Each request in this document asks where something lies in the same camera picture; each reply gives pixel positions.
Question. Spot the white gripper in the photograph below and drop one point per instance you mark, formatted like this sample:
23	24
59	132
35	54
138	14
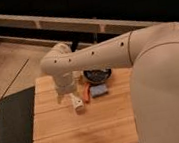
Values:
64	84

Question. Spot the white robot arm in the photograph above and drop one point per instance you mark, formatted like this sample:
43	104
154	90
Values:
152	54

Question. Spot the white remote controller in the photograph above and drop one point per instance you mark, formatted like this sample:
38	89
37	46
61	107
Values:
78	104

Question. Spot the black bowl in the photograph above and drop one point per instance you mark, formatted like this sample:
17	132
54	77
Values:
97	76

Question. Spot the dark floor mat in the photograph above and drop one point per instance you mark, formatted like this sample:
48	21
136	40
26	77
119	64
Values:
16	117

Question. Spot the orange handled tool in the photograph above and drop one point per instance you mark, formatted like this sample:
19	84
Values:
86	95

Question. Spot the white metal shelf rail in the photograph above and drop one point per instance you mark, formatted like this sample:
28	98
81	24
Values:
71	24

